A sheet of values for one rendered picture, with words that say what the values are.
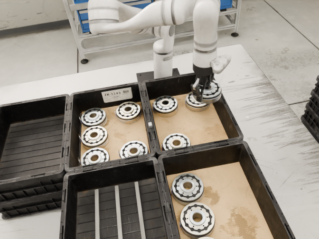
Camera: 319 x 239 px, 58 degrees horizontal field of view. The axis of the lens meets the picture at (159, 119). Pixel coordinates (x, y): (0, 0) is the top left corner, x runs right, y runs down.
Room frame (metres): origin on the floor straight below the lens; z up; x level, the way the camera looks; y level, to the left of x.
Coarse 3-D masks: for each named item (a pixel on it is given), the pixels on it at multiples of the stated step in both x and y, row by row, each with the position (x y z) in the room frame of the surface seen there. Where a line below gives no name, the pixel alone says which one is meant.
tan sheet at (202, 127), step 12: (180, 96) 0.95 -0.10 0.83; (180, 108) 0.87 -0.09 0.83; (156, 120) 0.82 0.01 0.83; (168, 120) 0.81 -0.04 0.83; (180, 120) 0.80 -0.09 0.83; (192, 120) 0.80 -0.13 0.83; (204, 120) 0.79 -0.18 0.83; (216, 120) 0.78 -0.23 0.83; (168, 132) 0.75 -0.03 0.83; (180, 132) 0.74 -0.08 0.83; (192, 132) 0.73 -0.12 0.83; (204, 132) 0.73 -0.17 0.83; (216, 132) 0.72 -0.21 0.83; (192, 144) 0.67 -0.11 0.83
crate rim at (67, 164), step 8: (104, 88) 0.94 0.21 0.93; (112, 88) 0.94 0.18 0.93; (72, 96) 0.91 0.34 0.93; (72, 104) 0.86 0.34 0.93; (144, 104) 0.81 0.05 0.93; (72, 112) 0.81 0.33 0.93; (144, 112) 0.77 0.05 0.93; (152, 136) 0.65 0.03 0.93; (152, 144) 0.61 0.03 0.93; (152, 152) 0.58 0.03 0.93; (112, 160) 0.56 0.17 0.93; (120, 160) 0.56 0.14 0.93; (128, 160) 0.56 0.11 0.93; (72, 168) 0.55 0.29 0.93; (80, 168) 0.55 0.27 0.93
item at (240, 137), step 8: (152, 80) 0.96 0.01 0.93; (160, 80) 0.95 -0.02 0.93; (144, 88) 0.91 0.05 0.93; (144, 96) 0.86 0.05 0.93; (224, 104) 0.77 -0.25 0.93; (152, 120) 0.72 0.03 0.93; (232, 120) 0.68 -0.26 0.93; (152, 128) 0.69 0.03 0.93; (240, 136) 0.61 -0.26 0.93; (200, 144) 0.59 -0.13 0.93; (208, 144) 0.59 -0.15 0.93; (216, 144) 0.58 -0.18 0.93; (160, 152) 0.57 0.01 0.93; (168, 152) 0.57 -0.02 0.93
